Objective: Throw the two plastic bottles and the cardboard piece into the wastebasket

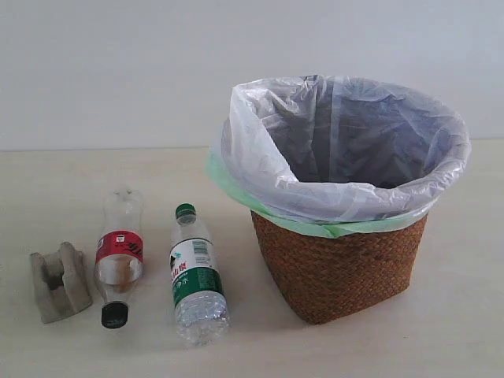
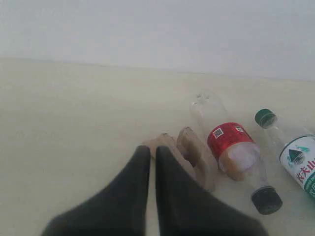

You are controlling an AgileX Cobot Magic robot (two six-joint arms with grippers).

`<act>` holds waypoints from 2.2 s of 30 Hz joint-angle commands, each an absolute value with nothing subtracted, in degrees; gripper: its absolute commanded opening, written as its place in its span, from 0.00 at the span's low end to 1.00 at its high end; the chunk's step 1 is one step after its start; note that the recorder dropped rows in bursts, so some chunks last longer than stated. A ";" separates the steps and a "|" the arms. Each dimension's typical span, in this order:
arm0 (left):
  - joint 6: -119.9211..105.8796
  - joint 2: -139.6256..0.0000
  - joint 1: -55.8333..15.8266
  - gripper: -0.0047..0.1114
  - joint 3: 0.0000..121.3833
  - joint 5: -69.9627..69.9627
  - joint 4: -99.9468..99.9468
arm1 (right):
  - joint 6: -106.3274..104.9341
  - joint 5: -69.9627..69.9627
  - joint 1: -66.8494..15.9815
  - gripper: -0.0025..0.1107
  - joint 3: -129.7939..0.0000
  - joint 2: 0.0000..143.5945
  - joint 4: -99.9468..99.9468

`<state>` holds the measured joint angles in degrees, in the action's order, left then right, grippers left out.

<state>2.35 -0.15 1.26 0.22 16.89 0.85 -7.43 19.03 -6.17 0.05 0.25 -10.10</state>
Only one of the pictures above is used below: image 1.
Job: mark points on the woven brown waste basket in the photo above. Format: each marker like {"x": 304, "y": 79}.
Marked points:
{"x": 324, "y": 279}

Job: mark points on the red label clear bottle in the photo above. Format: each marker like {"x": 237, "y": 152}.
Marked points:
{"x": 118, "y": 262}

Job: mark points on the grey cardboard pulp tray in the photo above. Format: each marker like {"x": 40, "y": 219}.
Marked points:
{"x": 60, "y": 283}

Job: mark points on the green label water bottle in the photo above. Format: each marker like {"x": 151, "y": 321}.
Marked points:
{"x": 201, "y": 309}

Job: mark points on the white and green bin liner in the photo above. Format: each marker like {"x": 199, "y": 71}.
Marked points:
{"x": 330, "y": 156}

